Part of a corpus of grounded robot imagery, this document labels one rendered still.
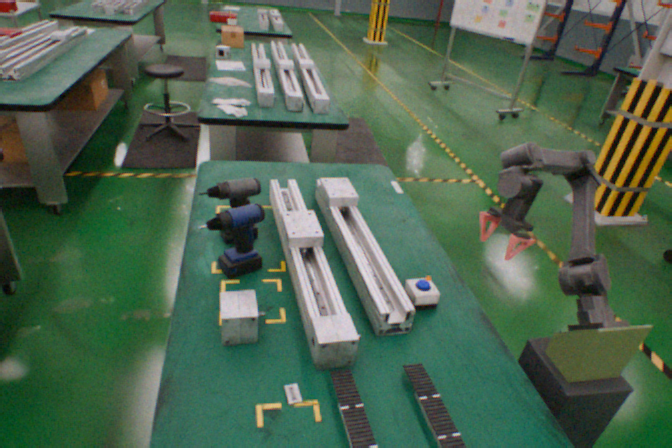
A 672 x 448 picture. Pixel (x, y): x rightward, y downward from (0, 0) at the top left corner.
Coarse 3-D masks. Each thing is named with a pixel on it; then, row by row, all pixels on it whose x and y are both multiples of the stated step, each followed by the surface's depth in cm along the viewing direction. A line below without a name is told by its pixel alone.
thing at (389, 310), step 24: (336, 216) 158; (360, 216) 160; (336, 240) 157; (360, 240) 154; (360, 264) 135; (384, 264) 136; (360, 288) 134; (384, 288) 133; (384, 312) 118; (408, 312) 121
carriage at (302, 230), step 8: (288, 216) 147; (296, 216) 147; (304, 216) 148; (312, 216) 148; (288, 224) 143; (296, 224) 143; (304, 224) 144; (312, 224) 144; (288, 232) 139; (296, 232) 139; (304, 232) 140; (312, 232) 140; (320, 232) 141; (288, 240) 138; (296, 240) 137; (304, 240) 138; (312, 240) 139; (320, 240) 140; (304, 248) 142
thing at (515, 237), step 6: (504, 222) 108; (510, 228) 106; (516, 234) 105; (522, 234) 106; (510, 240) 106; (516, 240) 105; (522, 240) 107; (528, 240) 106; (534, 240) 107; (510, 246) 107; (522, 246) 108; (510, 252) 108; (516, 252) 109; (510, 258) 110
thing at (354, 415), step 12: (336, 372) 106; (348, 372) 106; (336, 384) 103; (348, 384) 103; (348, 396) 100; (348, 408) 98; (360, 408) 98; (348, 420) 95; (360, 420) 96; (360, 432) 93; (372, 432) 93; (360, 444) 91; (372, 444) 91
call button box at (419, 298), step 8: (408, 280) 135; (416, 280) 135; (408, 288) 134; (416, 288) 132; (432, 288) 133; (408, 296) 134; (416, 296) 129; (424, 296) 130; (432, 296) 131; (416, 304) 131; (424, 304) 132; (432, 304) 133
